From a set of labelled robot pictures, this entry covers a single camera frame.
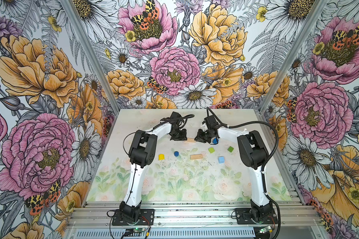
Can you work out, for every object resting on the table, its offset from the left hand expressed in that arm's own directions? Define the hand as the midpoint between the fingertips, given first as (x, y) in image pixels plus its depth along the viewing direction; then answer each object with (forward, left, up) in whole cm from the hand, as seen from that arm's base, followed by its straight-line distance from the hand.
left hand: (185, 142), depth 101 cm
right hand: (0, -7, 0) cm, 7 cm away
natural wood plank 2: (-10, -6, -1) cm, 12 cm away
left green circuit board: (-48, +23, -1) cm, 53 cm away
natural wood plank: (+2, -3, -1) cm, 4 cm away
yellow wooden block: (-11, +15, 0) cm, 19 cm away
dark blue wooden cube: (+1, -20, 0) cm, 20 cm away
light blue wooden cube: (-13, -22, -1) cm, 26 cm away
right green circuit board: (-49, -37, -1) cm, 61 cm away
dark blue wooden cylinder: (-8, +6, -1) cm, 10 cm away
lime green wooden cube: (-5, -17, -2) cm, 18 cm away
